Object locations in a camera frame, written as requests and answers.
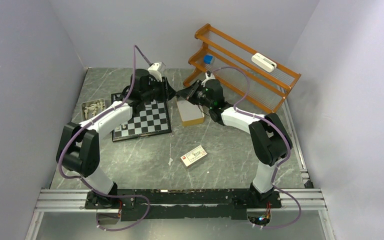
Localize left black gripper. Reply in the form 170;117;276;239
142;75;178;103

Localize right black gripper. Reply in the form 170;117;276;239
177;79;213;109

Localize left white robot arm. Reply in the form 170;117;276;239
56;69;176;208

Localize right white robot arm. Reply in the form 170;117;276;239
176;79;293;207

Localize tin box black pieces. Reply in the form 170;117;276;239
176;97;205;127

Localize tin box white pieces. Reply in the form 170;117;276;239
80;98;106;121

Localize black white chessboard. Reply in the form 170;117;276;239
111;86;173;143

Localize blue block on rack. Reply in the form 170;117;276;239
202;54;215;65

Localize orange wooden rack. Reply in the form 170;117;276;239
183;23;301;113

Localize white red card box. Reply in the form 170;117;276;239
180;145;208;167

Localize white device on rack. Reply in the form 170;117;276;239
251;52;277;73

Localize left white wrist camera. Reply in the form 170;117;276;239
147;62;166;82

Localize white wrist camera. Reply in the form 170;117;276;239
147;62;166;82
201;71;216;86

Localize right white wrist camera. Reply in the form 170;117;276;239
201;71;216;86

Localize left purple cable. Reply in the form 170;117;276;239
57;44;151;232

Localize black mounting base plate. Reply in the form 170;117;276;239
84;188;282;222

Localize aluminium rail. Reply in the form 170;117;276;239
34;188;327;213

